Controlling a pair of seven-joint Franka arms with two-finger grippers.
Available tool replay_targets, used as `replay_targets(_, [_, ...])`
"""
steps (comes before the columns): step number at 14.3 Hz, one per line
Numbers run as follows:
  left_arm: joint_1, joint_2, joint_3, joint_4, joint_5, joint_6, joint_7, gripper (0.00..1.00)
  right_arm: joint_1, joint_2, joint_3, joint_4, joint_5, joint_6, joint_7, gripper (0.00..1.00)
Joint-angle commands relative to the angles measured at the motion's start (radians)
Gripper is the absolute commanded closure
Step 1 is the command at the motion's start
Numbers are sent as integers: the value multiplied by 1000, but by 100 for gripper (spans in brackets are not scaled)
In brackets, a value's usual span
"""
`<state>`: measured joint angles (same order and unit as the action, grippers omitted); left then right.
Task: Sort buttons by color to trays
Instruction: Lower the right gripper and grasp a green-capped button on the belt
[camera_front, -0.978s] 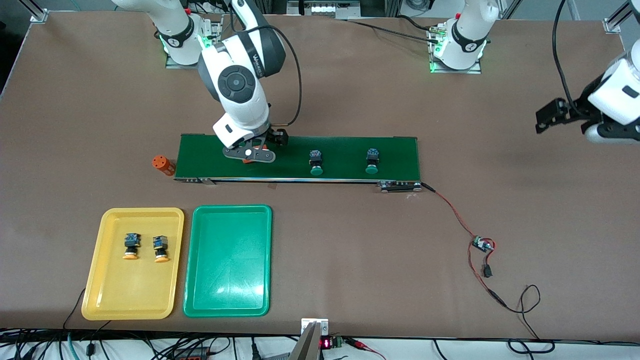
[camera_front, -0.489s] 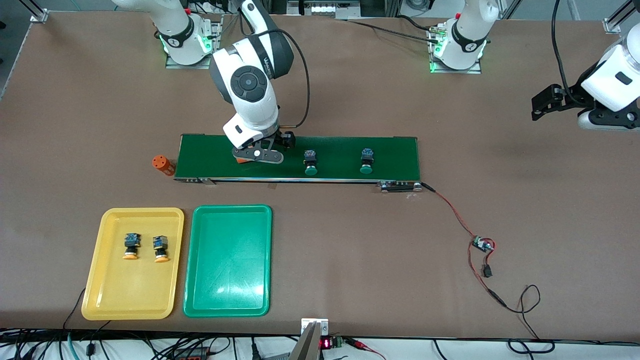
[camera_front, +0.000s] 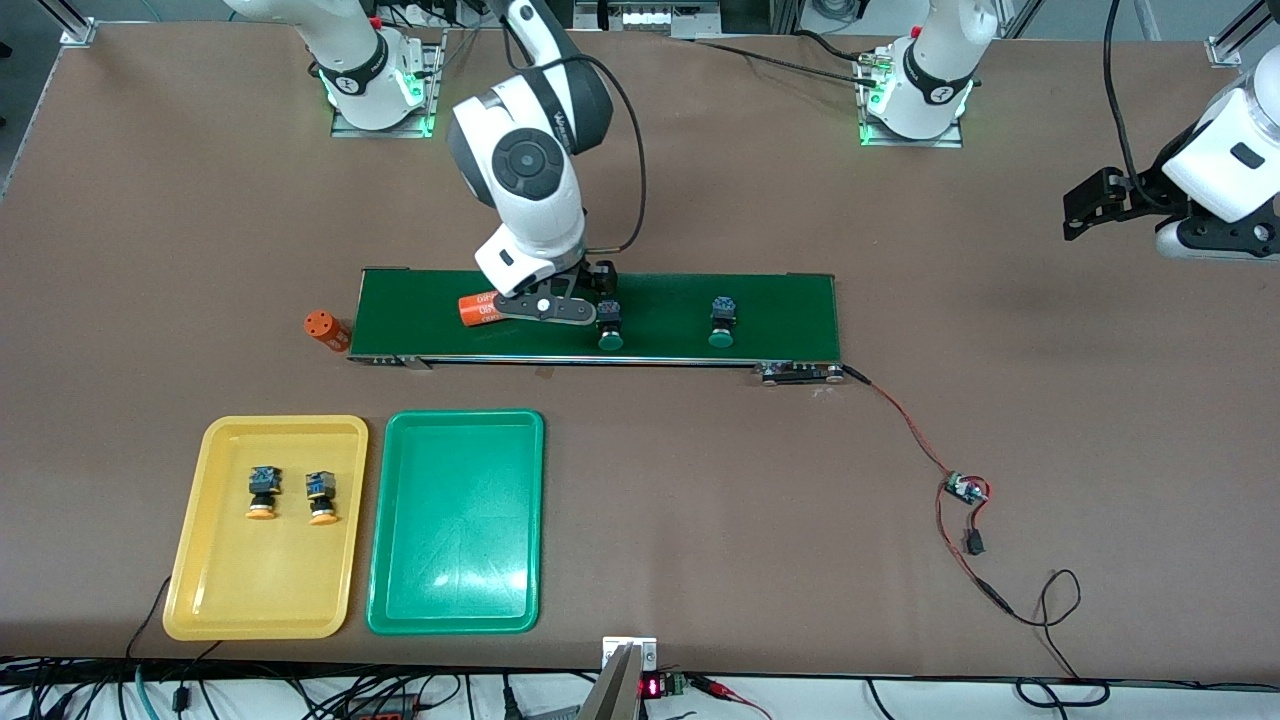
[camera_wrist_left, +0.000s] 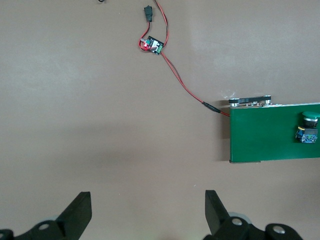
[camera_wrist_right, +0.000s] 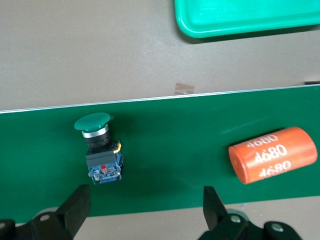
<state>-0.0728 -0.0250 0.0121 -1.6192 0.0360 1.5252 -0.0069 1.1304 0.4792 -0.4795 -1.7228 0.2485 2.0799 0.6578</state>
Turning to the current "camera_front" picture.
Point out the scuffed yellow mushroom push button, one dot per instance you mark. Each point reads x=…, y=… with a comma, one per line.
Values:
x=262, y=495

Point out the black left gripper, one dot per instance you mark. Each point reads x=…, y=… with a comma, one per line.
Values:
x=1133, y=190

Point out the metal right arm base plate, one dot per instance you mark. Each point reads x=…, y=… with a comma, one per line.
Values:
x=435, y=80

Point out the green plastic tray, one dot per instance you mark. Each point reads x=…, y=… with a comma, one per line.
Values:
x=455, y=525

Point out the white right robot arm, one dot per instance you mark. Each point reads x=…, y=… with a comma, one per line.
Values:
x=520, y=170

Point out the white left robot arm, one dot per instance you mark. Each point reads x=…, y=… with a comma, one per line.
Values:
x=935, y=75

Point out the red black clip lead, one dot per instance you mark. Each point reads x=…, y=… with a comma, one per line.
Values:
x=730, y=692

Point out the green mushroom push button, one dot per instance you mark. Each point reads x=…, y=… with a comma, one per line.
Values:
x=610, y=325
x=722, y=322

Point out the aluminium frame profile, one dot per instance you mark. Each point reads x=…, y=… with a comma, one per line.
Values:
x=1230, y=45
x=75, y=25

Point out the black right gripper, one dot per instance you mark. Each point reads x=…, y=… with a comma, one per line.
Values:
x=598, y=279

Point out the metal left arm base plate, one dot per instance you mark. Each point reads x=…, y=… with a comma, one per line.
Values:
x=950, y=142

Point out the yellow plastic tray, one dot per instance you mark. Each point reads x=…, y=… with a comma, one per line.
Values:
x=230, y=580

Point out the green conveyor belt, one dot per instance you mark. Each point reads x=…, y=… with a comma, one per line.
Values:
x=780, y=315

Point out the orange cylinder white print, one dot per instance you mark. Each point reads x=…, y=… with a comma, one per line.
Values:
x=478, y=310
x=325, y=328

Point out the grey device with white lights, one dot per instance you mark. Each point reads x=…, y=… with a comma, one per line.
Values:
x=650, y=18

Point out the grey metal camera mount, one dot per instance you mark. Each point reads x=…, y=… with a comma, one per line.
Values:
x=615, y=690

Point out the small blue circuit board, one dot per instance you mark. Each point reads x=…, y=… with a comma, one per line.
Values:
x=965, y=490

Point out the red digit display module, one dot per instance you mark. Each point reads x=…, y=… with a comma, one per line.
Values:
x=655, y=687

